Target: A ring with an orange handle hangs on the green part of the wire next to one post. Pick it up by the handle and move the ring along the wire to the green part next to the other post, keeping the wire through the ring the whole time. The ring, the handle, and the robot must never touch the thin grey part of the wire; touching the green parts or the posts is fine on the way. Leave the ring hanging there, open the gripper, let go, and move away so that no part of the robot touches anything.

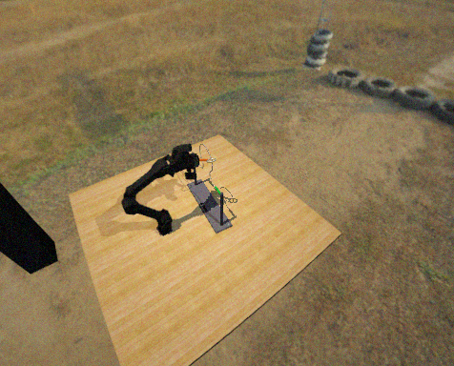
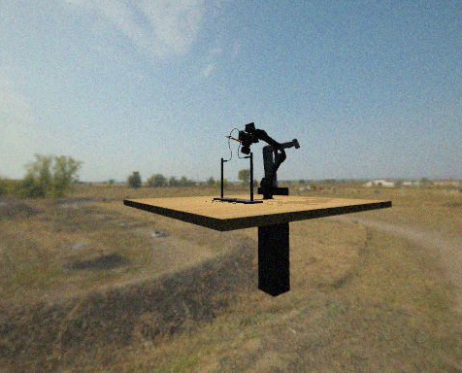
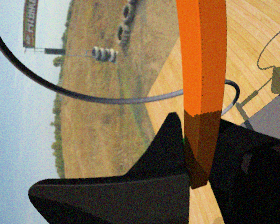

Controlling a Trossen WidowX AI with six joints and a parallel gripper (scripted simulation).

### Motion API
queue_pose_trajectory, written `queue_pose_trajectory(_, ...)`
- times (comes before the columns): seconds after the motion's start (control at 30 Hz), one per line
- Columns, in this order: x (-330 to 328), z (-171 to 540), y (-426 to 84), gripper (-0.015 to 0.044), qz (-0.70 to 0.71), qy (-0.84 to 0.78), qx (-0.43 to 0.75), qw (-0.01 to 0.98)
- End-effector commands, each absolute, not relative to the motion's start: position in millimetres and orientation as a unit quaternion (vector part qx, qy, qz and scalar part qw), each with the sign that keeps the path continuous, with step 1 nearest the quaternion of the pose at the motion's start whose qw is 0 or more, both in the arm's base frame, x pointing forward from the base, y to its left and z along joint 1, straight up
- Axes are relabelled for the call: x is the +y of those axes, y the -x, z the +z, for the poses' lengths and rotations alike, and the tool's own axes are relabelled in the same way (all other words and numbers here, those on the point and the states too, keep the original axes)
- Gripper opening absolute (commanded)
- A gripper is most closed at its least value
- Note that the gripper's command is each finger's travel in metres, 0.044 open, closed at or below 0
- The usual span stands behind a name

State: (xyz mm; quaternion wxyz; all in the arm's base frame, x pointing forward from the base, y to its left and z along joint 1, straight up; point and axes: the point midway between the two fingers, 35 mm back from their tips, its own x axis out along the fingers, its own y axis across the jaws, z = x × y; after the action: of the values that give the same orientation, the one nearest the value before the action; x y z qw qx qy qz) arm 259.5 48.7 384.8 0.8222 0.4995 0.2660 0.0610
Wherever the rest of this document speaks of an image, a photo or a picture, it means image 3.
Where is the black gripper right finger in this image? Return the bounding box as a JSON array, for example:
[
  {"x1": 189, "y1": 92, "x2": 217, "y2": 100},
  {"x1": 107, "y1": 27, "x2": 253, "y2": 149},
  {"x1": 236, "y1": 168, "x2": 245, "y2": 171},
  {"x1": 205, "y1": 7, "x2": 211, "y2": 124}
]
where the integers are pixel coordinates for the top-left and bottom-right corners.
[{"x1": 209, "y1": 118, "x2": 280, "y2": 224}]

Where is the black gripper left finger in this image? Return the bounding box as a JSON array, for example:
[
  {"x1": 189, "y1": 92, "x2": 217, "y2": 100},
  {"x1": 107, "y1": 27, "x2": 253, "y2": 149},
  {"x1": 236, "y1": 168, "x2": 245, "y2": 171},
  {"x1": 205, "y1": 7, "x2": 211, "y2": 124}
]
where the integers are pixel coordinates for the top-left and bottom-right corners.
[{"x1": 27, "y1": 112, "x2": 190, "y2": 224}]

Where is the orange handle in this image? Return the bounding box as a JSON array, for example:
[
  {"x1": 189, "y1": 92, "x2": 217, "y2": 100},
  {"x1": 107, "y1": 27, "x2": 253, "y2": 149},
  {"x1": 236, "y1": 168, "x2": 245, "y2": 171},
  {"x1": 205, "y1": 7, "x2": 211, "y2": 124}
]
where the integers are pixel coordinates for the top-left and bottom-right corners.
[{"x1": 176, "y1": 0, "x2": 227, "y2": 189}]

